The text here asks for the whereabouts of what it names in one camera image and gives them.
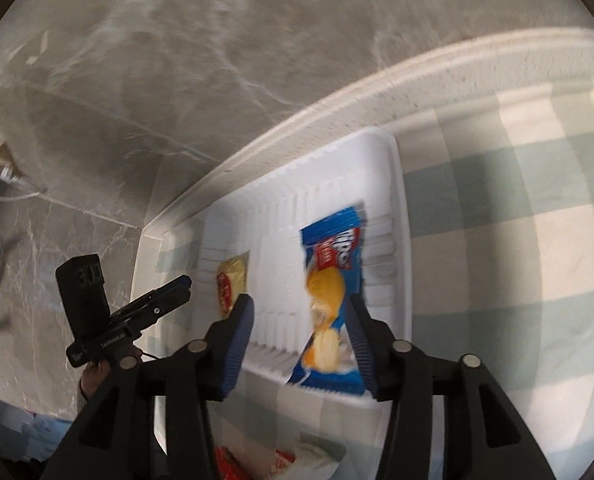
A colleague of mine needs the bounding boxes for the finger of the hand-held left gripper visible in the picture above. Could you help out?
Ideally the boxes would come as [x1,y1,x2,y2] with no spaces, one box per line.
[126,290,194,334]
[109,275,193,320]

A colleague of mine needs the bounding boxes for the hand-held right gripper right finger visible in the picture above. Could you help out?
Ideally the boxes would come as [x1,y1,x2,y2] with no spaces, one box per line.
[346,294,558,480]

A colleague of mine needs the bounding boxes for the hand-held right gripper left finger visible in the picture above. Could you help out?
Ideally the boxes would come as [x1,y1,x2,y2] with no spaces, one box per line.
[41,293,256,480]

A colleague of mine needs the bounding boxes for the blue and yellow snack packet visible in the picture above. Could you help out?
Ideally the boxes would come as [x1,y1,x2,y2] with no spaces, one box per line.
[286,206,372,396]

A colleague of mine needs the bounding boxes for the white plastic tray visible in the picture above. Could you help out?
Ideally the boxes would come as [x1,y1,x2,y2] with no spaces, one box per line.
[197,126,414,411]

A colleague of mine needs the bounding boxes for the person's left hand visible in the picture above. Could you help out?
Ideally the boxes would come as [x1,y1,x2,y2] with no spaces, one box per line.
[79,351,144,407]

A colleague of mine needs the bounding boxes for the small yellow red packet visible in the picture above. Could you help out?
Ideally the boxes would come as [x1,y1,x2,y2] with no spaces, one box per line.
[215,252,252,320]

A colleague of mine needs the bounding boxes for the pale pink white packet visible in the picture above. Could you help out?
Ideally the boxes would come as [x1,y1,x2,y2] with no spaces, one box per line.
[293,432,348,480]

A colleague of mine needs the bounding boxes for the light blue box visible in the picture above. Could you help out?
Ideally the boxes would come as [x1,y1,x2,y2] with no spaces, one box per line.
[0,389,74,462]

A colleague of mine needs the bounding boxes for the green white checked tablecloth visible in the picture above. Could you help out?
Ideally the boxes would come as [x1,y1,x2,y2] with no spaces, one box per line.
[157,87,594,480]

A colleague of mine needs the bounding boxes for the white plug and cable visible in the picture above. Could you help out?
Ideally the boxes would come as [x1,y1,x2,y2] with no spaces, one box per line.
[0,166,48,204]

